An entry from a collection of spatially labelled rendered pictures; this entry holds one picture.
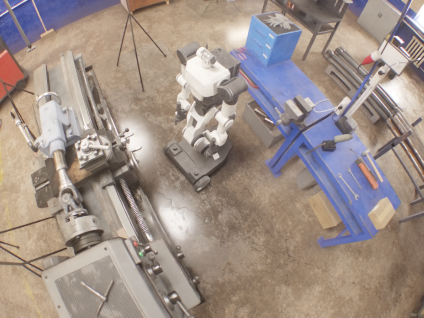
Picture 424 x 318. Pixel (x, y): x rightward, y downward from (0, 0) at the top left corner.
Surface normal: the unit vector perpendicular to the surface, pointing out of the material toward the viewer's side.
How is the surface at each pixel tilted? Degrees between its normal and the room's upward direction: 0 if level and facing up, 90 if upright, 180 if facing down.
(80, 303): 0
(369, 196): 0
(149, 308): 45
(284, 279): 0
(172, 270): 32
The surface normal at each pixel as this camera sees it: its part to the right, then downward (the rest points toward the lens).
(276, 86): 0.07, -0.40
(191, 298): 0.51, -0.58
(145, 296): 0.66, -0.60
